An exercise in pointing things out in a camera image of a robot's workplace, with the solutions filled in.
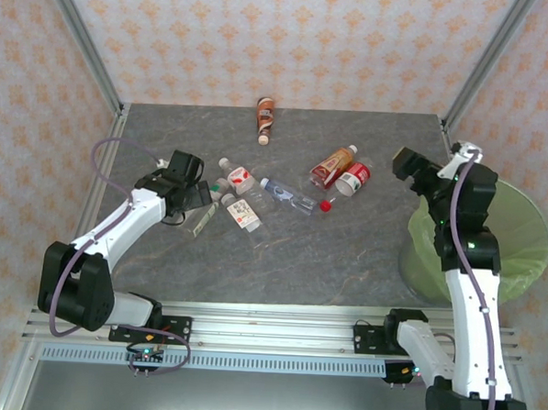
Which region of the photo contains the clear bottle green cap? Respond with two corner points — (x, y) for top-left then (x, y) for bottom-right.
(180, 175), (230, 238)

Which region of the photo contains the clear bottle red-white label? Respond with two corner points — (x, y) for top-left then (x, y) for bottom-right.
(215, 156), (277, 214)

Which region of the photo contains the clear bottle white text label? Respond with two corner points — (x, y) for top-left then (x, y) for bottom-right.
(218, 191), (264, 234)

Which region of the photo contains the red white label bottle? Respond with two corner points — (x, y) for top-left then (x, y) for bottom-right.
(333, 160), (374, 198)

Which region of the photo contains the orange red drink bottle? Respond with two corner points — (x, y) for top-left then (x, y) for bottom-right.
(308, 142), (359, 192)

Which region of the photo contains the clear bottle blue label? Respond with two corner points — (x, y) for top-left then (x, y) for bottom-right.
(258, 176), (321, 216)

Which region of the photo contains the bin with green bag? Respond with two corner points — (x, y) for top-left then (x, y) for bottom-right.
(395, 172), (548, 315)

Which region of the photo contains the brown label plastic bottle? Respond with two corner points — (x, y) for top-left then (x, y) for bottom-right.
(253, 96), (277, 146)

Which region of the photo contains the small circuit board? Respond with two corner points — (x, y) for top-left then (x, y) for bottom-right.
(383, 361), (426, 388)
(125, 343), (166, 377)

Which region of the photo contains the grey metal base panel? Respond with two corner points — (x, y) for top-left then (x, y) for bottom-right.
(0, 337), (538, 410)

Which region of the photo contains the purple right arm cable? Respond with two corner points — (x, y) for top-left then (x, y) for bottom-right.
(438, 149), (512, 410)

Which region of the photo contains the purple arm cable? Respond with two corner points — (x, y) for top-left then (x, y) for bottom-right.
(47, 133), (204, 377)
(438, 149), (512, 410)

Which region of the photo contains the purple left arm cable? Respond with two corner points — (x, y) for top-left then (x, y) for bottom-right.
(47, 133), (204, 377)

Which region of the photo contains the aluminium frame post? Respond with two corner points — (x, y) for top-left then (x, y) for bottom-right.
(442, 0), (539, 133)
(32, 0), (132, 118)

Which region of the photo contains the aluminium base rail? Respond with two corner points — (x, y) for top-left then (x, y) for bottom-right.
(20, 287), (527, 369)

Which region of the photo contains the grey slotted cable duct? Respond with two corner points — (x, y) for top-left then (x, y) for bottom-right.
(38, 341), (389, 380)

